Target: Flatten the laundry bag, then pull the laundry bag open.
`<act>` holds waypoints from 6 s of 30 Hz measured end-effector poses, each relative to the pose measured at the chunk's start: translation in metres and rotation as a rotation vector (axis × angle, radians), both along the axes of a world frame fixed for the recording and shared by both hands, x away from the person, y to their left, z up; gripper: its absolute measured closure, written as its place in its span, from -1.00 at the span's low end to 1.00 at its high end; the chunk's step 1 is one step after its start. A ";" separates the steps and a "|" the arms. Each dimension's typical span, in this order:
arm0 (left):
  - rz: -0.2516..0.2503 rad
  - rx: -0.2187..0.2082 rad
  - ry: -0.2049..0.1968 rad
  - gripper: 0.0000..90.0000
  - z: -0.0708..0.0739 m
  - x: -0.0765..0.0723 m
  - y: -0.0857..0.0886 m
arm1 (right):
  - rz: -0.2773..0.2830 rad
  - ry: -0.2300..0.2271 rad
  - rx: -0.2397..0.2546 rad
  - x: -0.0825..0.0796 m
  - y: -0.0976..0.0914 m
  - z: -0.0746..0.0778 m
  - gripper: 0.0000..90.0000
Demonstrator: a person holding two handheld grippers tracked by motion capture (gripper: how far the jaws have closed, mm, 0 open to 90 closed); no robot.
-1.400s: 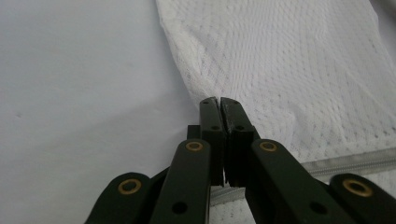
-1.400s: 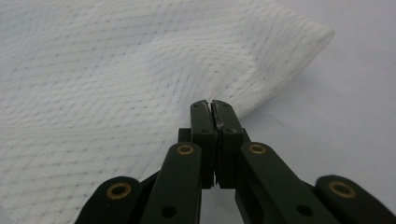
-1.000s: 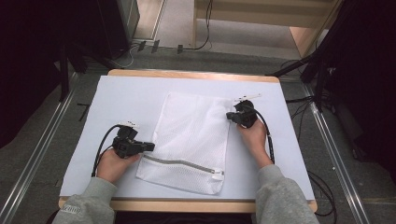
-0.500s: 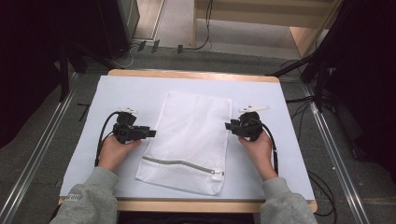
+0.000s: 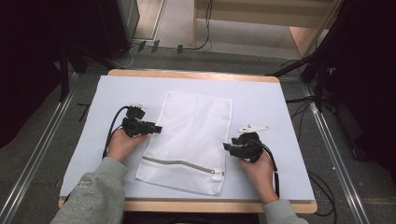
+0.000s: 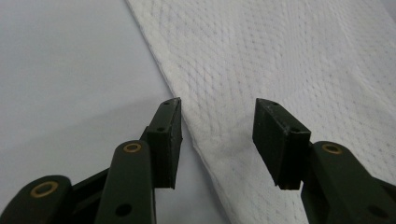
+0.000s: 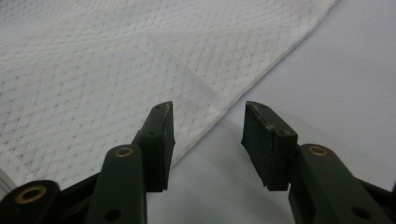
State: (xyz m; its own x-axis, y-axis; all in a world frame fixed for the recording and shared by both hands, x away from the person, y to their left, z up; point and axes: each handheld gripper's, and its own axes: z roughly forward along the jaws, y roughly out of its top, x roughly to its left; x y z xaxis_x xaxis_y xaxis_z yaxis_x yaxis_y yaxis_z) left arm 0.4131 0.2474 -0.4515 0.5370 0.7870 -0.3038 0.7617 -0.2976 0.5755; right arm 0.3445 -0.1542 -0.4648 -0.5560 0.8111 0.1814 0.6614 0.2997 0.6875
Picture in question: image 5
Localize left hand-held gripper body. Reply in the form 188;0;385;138
120;101;157;138

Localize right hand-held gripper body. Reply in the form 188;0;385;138
231;123;270;164

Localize white mesh laundry bag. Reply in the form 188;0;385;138
134;90;233;197

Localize person's left hand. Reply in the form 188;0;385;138
106;128;150;164

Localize person's right hand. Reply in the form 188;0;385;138
237;151;278;193

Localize white paper sheet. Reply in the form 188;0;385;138
59;75;316;202

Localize wooden table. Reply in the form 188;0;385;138
58;68;318;215

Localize person's dark trousers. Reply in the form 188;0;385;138
120;212;260;224

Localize black metal stand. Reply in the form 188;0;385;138
58;41;125;103
264;0;347;113

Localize dark cabinet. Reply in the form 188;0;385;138
94;0;141;61

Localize black curtain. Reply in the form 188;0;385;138
0;0;104;149
323;0;396;185

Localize left hand-held gripper cable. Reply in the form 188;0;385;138
102;105;131;161

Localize hand-held gripper cable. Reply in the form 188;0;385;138
255;138;281;200
102;105;131;161

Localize right hand-held gripper cable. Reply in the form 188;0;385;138
255;138;281;200

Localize white floor cable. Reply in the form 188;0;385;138
118;42;140;69

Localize black floor cables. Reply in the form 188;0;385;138
284;59;339;217

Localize metal floor rail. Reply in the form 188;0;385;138
0;73;79;224
302;83;372;224

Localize black hanging cable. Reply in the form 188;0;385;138
181;0;215;51

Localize light wooden frame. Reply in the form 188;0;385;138
191;0;344;59

